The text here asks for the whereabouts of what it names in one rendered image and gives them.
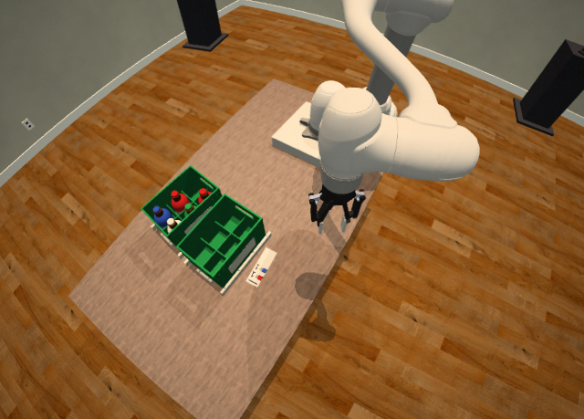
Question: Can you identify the green crate with dividers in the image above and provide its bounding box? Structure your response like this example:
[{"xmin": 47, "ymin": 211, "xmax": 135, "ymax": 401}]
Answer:
[
  {"xmin": 177, "ymin": 202, "xmax": 266, "ymax": 288},
  {"xmin": 141, "ymin": 173, "xmax": 222, "ymax": 246}
]

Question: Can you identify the cream bottle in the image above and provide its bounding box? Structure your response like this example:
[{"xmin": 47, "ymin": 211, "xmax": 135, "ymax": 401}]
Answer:
[{"xmin": 167, "ymin": 218, "xmax": 181, "ymax": 233}]

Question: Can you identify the red bottle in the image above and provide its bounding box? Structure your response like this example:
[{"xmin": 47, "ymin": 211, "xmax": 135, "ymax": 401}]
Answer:
[
  {"xmin": 172, "ymin": 191, "xmax": 190, "ymax": 214},
  {"xmin": 198, "ymin": 189, "xmax": 211, "ymax": 204}
]

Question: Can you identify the cream paper strip with colored squares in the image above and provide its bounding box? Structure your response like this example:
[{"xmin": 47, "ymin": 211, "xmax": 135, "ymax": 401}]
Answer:
[{"xmin": 246, "ymin": 248, "xmax": 277, "ymax": 287}]

